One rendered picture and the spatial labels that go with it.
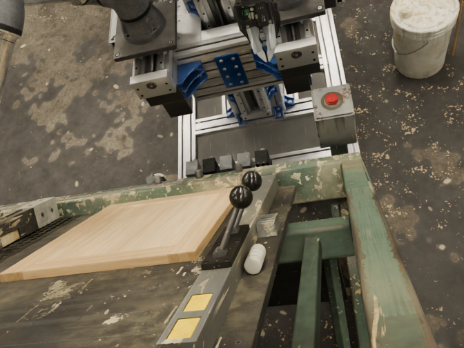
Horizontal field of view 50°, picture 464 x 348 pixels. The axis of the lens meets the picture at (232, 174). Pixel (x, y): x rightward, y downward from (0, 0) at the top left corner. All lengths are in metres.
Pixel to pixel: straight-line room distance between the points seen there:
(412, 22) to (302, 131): 0.70
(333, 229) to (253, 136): 1.31
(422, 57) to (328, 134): 1.12
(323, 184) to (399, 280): 0.87
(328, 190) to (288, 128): 0.95
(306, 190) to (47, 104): 2.24
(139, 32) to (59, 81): 1.79
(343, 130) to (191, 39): 0.64
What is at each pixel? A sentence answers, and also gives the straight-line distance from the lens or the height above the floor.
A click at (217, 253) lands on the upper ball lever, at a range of 0.82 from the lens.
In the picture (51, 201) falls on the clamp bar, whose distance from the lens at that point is 1.71.
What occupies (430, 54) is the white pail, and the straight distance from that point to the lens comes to 2.63.
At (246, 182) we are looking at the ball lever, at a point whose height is 1.43.
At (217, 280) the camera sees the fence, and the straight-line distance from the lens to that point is 0.76.
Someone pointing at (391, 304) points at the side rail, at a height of 1.63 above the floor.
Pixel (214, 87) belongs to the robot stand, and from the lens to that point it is 1.94.
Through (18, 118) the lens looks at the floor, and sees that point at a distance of 3.47.
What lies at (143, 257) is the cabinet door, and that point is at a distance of 1.02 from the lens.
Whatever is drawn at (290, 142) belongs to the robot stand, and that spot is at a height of 0.21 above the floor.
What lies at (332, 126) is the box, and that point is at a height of 0.88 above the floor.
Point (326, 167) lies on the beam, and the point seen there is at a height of 0.90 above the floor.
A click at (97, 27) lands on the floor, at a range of 3.65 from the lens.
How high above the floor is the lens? 2.20
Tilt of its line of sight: 58 degrees down
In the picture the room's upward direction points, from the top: 29 degrees counter-clockwise
